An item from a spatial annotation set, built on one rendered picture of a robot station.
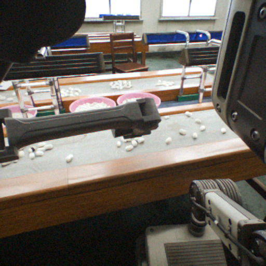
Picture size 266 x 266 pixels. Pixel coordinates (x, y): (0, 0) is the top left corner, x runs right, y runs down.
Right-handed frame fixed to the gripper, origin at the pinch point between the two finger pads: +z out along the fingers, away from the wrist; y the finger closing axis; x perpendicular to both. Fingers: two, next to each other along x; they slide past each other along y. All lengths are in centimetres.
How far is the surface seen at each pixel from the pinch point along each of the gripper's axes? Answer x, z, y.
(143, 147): 6.6, 8.7, -6.3
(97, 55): -30.9, -3.0, 8.1
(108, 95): -33, 52, -3
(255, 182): 41, 44, -90
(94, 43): -177, 224, -24
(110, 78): -57, 79, -11
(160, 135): 1.9, 14.1, -17.7
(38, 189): 14.8, -4.3, 34.6
